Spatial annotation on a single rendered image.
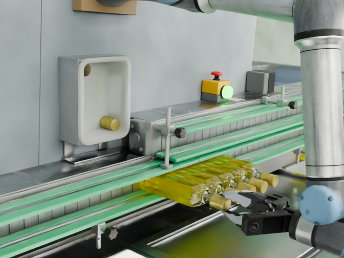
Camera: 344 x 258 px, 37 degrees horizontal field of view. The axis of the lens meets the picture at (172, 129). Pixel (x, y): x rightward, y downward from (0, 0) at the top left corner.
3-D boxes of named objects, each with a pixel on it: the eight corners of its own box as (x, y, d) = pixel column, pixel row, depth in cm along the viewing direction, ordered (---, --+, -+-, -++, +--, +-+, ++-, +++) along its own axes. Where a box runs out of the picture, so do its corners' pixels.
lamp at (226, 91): (219, 99, 176) (227, 100, 174) (220, 85, 175) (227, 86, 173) (227, 97, 179) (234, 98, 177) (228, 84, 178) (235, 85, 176)
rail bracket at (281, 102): (259, 104, 186) (292, 109, 177) (260, 83, 184) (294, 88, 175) (265, 102, 189) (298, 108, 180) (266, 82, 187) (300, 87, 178)
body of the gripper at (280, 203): (265, 219, 130) (309, 234, 122) (246, 229, 124) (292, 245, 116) (268, 190, 128) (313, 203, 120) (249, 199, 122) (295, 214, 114)
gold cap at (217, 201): (208, 208, 130) (222, 213, 127) (209, 195, 129) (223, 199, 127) (216, 204, 133) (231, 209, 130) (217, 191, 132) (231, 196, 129)
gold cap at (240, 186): (235, 195, 139) (249, 200, 136) (235, 183, 138) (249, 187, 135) (242, 192, 141) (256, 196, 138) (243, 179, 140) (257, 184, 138)
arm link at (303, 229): (309, 252, 113) (313, 218, 111) (290, 245, 116) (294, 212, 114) (324, 241, 119) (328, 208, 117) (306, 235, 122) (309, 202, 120)
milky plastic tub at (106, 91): (60, 141, 137) (81, 147, 131) (58, 56, 131) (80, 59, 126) (109, 130, 150) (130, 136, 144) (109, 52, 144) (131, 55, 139)
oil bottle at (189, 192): (138, 188, 145) (198, 210, 131) (138, 169, 144) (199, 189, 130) (152, 184, 149) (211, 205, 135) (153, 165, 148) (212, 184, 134)
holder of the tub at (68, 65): (59, 159, 138) (78, 166, 134) (58, 56, 132) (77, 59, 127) (108, 147, 151) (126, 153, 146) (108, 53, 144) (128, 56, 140)
